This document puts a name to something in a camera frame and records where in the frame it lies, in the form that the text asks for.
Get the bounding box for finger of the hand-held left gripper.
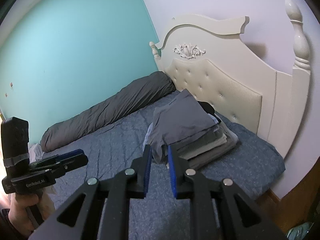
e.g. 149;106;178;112
30;149;85;168
51;155;88;178

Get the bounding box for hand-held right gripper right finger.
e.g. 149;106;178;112
167;145;288;240

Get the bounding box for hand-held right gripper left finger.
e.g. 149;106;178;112
27;144;153;240

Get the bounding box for grey shorts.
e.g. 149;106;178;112
147;89;220;163

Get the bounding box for person's left forearm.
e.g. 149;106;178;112
0;208;28;240

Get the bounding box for stack of folded clothes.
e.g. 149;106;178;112
146;101;240;170

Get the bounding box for person's left hand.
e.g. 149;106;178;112
9;194;40;238

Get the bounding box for light grey blanket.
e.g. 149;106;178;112
28;143;45;161

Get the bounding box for blue patterned bed sheet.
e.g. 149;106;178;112
30;90;286;240

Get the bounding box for dark grey rolled duvet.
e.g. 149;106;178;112
40;71;177;153

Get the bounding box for cream bed headboard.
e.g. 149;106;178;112
149;0;312;164

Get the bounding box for teal cloth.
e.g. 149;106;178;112
286;224;312;240

